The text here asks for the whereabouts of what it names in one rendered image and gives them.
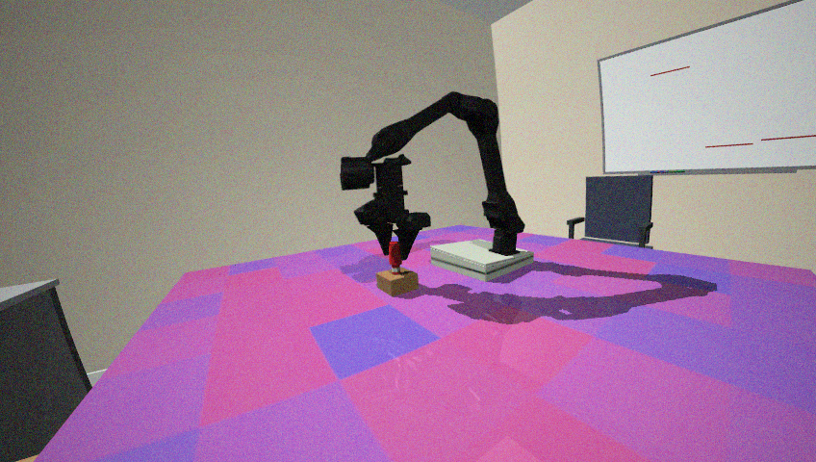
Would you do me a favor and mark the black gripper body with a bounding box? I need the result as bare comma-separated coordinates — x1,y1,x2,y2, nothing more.
369,186,431,230

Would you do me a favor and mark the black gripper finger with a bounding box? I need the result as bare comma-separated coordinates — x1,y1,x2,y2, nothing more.
366,223,394,256
393,228,422,261

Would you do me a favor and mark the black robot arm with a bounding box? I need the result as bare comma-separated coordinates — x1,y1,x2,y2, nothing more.
340,92,525,256

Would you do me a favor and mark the brown block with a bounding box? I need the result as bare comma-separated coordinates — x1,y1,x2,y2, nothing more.
376,268,419,296

